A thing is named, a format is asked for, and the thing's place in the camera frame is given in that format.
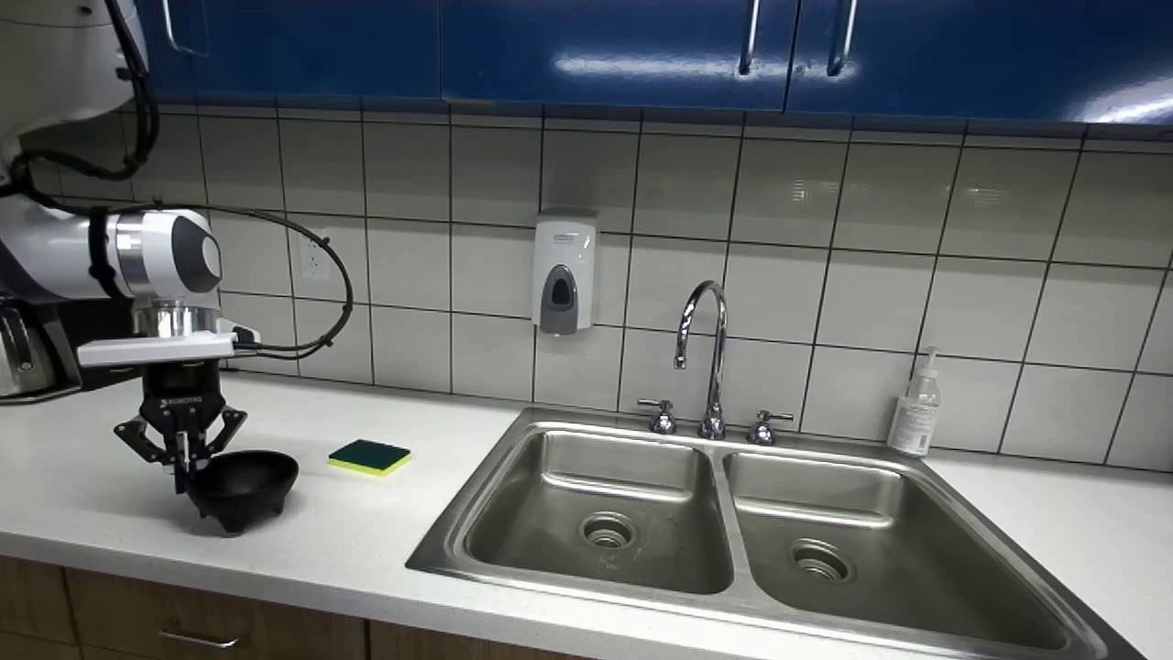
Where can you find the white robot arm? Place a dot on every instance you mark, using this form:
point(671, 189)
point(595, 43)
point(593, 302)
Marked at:
point(74, 97)

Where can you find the white wall soap dispenser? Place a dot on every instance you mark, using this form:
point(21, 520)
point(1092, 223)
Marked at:
point(561, 278)

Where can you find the faucet handle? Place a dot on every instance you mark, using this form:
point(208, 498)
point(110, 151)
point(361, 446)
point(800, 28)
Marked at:
point(763, 426)
point(660, 416)

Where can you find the right chrome cabinet handle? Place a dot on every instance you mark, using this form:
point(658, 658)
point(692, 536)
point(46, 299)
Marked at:
point(846, 35)

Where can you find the chrome cabinet handle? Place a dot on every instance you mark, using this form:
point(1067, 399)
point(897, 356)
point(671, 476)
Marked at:
point(846, 35)
point(751, 44)

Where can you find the right faucet handle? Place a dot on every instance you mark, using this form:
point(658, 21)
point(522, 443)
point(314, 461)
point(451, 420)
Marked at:
point(763, 426)

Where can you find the blue upper cabinets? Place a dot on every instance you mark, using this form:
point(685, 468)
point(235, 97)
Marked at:
point(942, 60)

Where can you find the clear pump soap bottle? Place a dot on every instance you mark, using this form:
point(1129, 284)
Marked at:
point(919, 411)

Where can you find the black bowl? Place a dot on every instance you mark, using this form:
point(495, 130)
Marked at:
point(242, 489)

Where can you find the black coffee maker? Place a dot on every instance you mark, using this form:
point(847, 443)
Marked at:
point(38, 351)

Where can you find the left faucet handle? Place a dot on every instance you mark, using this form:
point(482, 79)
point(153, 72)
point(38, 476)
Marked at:
point(660, 416)

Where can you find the stainless steel double sink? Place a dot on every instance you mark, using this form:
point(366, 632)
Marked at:
point(852, 543)

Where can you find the yellow green sponge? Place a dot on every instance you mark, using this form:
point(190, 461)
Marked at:
point(371, 455)

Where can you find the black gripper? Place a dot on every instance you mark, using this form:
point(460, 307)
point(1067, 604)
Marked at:
point(186, 406)

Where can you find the metal drawer pull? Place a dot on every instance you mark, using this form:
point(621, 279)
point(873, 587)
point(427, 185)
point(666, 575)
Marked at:
point(201, 640)

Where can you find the left chrome cabinet handle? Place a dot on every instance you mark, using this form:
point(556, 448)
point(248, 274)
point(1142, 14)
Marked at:
point(751, 44)

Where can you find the wooden lower drawer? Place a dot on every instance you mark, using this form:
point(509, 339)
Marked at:
point(123, 616)

